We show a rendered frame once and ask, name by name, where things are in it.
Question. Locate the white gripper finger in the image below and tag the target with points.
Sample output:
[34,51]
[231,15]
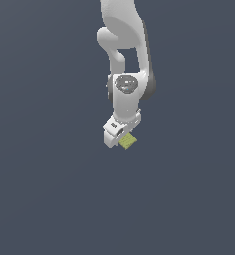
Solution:
[110,139]

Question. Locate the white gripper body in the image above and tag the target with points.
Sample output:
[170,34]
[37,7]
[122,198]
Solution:
[119,125]

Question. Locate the small yellow-green block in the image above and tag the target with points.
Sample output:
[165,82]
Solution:
[128,142]

